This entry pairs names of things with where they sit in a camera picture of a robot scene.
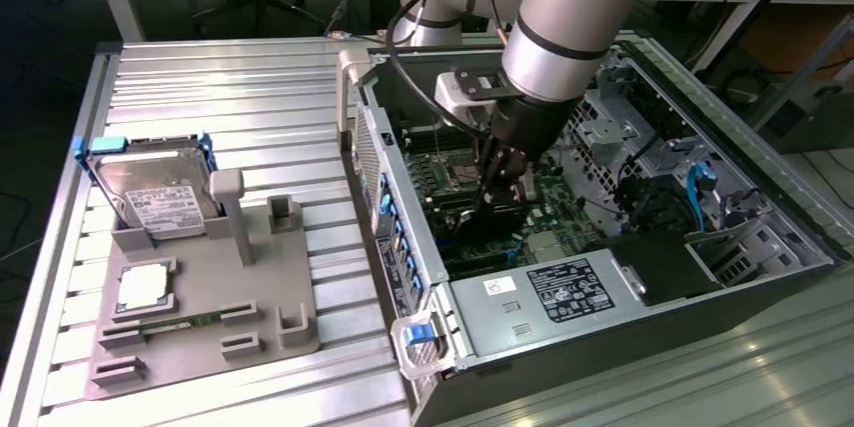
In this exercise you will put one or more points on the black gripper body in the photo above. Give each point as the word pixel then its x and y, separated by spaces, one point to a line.
pixel 535 127

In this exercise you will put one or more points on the black Nvidia graphics card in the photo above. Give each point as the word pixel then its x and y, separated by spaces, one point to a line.
pixel 494 222

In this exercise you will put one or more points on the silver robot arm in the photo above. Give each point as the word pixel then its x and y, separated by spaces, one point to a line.
pixel 568 22

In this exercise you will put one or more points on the CPU socket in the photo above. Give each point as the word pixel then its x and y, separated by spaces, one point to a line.
pixel 464 169

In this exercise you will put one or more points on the green motherboard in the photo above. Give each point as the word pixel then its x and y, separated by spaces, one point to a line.
pixel 555 202

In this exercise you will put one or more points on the black installed RAM stick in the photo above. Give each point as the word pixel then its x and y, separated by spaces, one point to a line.
pixel 454 202

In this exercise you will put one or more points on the silver metal disk bay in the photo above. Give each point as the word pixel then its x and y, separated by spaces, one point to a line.
pixel 615 132

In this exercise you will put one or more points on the silver chipset heatsink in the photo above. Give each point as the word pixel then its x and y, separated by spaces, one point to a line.
pixel 548 247

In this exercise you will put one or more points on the grey power supply unit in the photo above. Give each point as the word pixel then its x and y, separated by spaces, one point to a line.
pixel 494 317

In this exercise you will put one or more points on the black plastic shroud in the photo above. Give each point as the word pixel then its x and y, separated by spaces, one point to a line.
pixel 661 267

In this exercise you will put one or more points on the clear latch with blue tab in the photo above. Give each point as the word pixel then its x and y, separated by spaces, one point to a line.
pixel 421 334

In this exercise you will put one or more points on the grey parts rack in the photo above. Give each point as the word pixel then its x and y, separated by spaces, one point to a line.
pixel 281 272

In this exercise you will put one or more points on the black open PC case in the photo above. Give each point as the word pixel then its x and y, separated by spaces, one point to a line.
pixel 601 357

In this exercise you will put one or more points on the grey slotted disk bay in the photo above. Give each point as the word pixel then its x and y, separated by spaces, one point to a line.
pixel 755 247

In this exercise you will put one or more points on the dark grey cabinet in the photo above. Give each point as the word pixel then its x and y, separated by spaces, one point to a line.
pixel 821 122

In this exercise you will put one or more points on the silver hard disk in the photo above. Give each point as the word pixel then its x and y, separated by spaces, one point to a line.
pixel 161 197

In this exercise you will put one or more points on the green RAM stick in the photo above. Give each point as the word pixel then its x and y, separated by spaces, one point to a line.
pixel 184 323

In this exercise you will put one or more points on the silver CPU chip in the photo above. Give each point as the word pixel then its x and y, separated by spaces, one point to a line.
pixel 142 287

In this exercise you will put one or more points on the blue disk caddy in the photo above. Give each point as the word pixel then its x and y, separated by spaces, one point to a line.
pixel 108 145

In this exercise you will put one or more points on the aluminium profile post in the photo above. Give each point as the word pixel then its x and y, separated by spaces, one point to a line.
pixel 815 62

